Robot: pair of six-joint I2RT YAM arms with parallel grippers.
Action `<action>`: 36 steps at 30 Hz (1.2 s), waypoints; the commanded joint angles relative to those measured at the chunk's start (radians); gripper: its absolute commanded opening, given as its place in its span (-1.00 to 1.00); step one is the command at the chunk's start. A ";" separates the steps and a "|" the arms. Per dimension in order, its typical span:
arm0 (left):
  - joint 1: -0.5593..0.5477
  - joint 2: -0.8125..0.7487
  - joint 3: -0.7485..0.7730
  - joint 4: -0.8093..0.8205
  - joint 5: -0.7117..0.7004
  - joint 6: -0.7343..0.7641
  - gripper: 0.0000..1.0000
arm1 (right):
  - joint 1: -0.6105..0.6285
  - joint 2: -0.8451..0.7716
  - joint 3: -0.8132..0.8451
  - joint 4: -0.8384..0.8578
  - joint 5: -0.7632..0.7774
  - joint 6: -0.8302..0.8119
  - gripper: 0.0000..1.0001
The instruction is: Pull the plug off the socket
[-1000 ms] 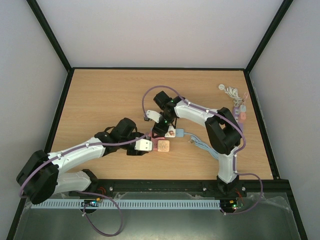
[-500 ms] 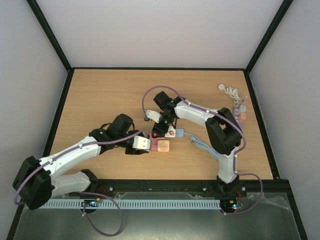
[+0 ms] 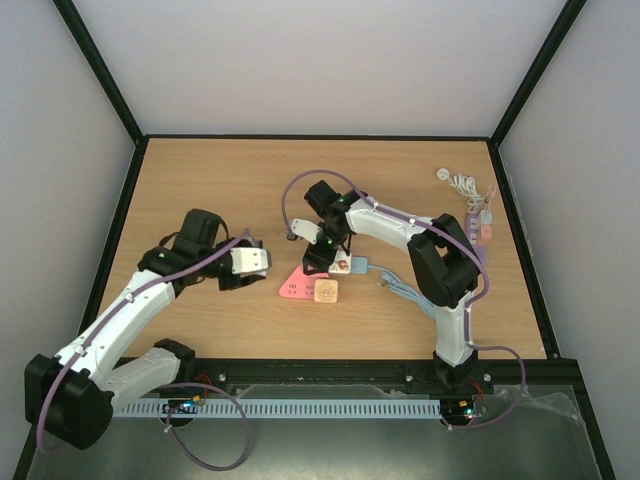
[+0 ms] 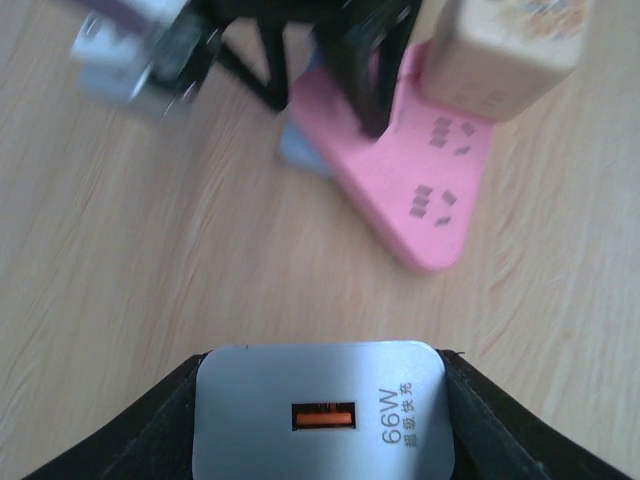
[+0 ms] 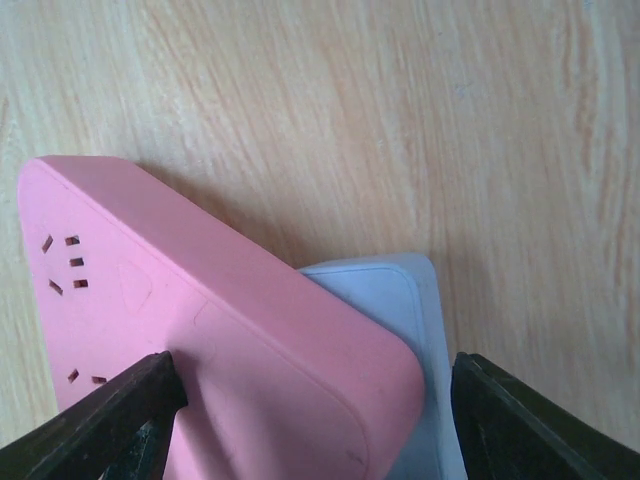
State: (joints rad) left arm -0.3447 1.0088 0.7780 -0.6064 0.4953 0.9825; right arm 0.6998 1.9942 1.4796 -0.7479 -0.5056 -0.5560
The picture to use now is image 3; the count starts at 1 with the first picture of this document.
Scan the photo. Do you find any purple power strip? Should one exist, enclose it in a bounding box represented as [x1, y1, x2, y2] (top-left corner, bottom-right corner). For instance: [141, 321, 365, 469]
[464, 213, 489, 264]

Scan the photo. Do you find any white cube plug red pattern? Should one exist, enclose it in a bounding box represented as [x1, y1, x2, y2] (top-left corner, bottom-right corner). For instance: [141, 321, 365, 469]
[328, 250, 352, 275]

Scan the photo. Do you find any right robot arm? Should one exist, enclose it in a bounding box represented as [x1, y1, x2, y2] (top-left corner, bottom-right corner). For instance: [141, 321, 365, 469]
[285, 181, 483, 392]

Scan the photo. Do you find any white coiled cord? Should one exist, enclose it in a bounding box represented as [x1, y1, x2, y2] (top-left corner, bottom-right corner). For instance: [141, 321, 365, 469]
[435, 167, 489, 211]

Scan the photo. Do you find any beige dragon cube plug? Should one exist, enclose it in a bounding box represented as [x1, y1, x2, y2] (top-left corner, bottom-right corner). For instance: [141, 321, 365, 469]
[313, 278, 339, 304]

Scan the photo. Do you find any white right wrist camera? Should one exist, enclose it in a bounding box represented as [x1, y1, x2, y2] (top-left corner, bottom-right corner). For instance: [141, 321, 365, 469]
[286, 218, 321, 245]

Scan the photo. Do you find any pink triangular power strip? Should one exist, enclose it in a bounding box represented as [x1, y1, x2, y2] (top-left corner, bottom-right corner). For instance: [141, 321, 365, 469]
[278, 265, 315, 300]

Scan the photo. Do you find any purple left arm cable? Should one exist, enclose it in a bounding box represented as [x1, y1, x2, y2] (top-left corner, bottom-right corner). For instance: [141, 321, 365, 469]
[37, 228, 264, 454]

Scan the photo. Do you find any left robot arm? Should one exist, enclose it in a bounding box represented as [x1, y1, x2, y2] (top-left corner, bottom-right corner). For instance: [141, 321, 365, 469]
[24, 209, 272, 453]

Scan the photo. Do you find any light blue power cord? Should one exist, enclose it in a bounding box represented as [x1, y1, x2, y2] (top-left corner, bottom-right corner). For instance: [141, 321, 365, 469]
[369, 264, 441, 321]

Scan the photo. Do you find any white plug on purple strip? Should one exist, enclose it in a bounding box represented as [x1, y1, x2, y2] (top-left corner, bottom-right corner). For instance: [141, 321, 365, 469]
[477, 209, 493, 225]

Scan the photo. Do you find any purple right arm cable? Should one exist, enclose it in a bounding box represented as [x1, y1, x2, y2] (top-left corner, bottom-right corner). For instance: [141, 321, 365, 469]
[282, 169, 527, 431]

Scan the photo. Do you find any light blue power strip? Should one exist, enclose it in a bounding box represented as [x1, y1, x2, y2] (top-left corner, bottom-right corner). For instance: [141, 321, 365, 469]
[350, 256, 369, 275]

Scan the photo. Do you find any light blue cable duct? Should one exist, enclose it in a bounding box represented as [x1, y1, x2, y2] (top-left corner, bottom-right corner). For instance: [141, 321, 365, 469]
[114, 398, 441, 420]

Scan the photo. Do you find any pink plug on purple strip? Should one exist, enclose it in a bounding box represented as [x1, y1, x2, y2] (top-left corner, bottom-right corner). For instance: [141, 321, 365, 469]
[476, 225, 493, 246]

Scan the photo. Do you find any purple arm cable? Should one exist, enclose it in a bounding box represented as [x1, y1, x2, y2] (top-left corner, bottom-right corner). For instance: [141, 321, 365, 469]
[282, 169, 527, 431]
[37, 228, 264, 454]

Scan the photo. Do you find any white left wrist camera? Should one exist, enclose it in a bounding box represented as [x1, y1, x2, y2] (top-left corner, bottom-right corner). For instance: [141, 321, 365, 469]
[229, 247, 272, 276]

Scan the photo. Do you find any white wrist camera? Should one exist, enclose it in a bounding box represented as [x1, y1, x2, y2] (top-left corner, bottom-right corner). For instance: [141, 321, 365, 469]
[229, 247, 272, 276]
[286, 218, 321, 245]

